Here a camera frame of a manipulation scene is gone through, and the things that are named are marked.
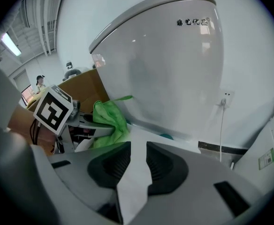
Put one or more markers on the white smart toilet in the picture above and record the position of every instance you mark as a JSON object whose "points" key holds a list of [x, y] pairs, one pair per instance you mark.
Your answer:
{"points": [[252, 160]]}

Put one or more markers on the large cardboard box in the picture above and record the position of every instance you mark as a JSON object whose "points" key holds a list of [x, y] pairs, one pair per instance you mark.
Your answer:
{"points": [[85, 88]]}

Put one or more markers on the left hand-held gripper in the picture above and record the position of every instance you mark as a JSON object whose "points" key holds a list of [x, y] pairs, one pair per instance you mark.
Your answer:
{"points": [[51, 109]]}

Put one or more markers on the black wall bracket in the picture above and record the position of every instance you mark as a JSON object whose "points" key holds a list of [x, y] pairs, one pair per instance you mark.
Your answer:
{"points": [[69, 65]]}

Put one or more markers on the person's left forearm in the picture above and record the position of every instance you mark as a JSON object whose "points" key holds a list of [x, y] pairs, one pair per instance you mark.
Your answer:
{"points": [[22, 125]]}

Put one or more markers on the white toilet with tank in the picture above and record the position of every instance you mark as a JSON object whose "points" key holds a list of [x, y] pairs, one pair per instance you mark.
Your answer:
{"points": [[165, 67]]}

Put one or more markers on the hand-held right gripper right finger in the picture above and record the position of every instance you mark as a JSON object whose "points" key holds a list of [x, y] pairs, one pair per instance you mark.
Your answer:
{"points": [[186, 179]]}

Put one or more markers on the white wall socket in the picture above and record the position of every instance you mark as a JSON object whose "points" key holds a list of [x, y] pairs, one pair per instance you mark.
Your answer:
{"points": [[229, 95]]}

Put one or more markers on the green microfibre cloth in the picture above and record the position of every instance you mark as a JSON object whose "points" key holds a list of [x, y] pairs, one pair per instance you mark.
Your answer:
{"points": [[108, 123]]}

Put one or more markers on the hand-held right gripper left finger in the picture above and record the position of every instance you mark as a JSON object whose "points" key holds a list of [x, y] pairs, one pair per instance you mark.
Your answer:
{"points": [[80, 172]]}

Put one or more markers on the fluorescent ceiling light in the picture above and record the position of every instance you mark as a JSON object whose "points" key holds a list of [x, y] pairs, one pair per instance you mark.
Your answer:
{"points": [[11, 44]]}

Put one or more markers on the teal hinge cap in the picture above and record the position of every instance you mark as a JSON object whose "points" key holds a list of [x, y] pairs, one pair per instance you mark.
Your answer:
{"points": [[166, 136]]}

